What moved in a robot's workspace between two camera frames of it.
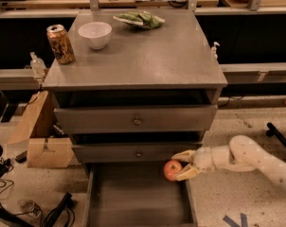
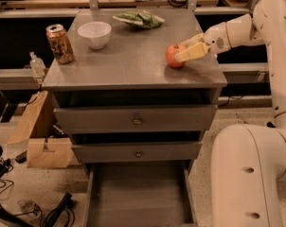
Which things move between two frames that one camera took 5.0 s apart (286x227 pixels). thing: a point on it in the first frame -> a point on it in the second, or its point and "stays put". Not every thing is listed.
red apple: (171, 168) -> (170, 53)
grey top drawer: (197, 118) stays put
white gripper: (204, 160) -> (216, 41)
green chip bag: (140, 19) stays put
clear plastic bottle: (37, 65) stays put
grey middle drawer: (131, 152) stays put
